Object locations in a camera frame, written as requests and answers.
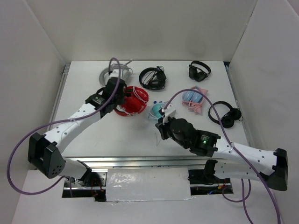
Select black folded headphones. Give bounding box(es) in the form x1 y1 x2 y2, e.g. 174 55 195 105
188 61 211 82

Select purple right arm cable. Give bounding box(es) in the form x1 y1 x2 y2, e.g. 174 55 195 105
163 90 281 224

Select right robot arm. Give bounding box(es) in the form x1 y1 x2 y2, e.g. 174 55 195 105
155 118 288 191

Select aluminium front rail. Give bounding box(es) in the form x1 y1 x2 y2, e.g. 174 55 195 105
59 155 231 169

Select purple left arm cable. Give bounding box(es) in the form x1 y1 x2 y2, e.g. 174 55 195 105
7 57 124 196

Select grey white headphones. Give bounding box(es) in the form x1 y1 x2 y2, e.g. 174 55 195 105
99 59 133 87

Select black on-ear headphones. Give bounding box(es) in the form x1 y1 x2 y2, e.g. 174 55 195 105
213 101 243 128

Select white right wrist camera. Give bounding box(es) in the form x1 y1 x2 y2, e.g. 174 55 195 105
160 104 176 125

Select pink and blue headphones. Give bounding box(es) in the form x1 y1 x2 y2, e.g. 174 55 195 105
182 86 208 115

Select silver foil covered plate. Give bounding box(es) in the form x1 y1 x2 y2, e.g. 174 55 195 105
106 168 191 202

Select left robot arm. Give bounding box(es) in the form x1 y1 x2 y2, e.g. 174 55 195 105
28 77 127 186

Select teal and white headphones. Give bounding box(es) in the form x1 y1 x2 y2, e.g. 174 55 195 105
148 101 168 121

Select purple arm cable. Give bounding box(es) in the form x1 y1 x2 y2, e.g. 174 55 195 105
163 90 281 224
7 57 124 196

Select black headphones with display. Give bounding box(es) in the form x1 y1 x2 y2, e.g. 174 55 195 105
139 66 166 91

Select red headphones with white cable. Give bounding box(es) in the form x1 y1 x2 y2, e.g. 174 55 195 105
114 86 149 117

